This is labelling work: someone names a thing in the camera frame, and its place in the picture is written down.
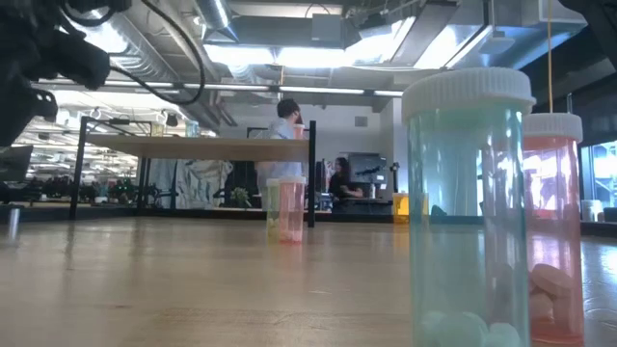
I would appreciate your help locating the small yellow-green pill bottle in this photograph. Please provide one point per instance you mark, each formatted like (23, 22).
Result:
(272, 207)
(156, 129)

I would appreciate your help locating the small pink pill bottle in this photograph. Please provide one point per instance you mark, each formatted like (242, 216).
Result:
(299, 131)
(554, 217)
(291, 207)

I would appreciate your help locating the black computer monitor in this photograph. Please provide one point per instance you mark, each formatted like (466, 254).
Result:
(371, 168)
(14, 164)

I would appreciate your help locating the silver metal standoff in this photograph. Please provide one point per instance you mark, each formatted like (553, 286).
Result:
(13, 224)

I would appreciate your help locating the grey draped cover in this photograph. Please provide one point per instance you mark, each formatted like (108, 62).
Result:
(193, 183)

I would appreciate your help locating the thin black metal gantry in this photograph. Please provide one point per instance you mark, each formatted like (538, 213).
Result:
(249, 132)

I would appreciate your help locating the small green desk plant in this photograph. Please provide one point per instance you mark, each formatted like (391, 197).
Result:
(239, 195)

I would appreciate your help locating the person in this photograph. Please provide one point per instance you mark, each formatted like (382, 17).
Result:
(284, 127)
(343, 180)

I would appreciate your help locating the long linear ceiling light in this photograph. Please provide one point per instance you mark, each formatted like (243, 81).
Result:
(328, 90)

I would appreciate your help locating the large orange pill bottle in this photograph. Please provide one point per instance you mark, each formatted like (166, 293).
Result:
(400, 207)

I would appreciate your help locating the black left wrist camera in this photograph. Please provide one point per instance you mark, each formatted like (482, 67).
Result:
(72, 58)

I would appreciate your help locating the silver ribbed air duct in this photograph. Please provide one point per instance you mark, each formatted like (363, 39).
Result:
(144, 53)

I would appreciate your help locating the black metal shelf frame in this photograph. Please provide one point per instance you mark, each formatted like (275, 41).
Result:
(311, 183)

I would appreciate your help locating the grey wall box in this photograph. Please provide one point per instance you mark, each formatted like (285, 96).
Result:
(360, 121)

